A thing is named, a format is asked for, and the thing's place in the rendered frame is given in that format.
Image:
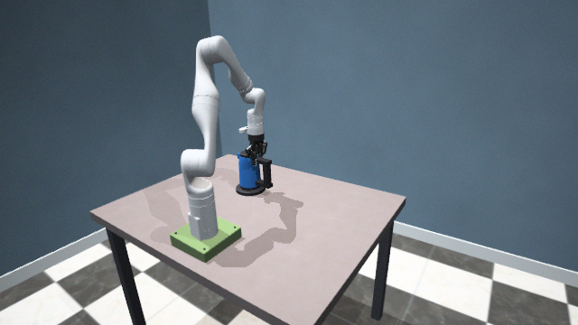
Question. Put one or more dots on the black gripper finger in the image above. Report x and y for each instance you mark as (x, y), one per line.
(261, 152)
(251, 154)

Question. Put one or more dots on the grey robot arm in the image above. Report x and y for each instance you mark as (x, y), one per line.
(205, 110)

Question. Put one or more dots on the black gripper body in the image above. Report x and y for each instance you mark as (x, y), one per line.
(254, 140)

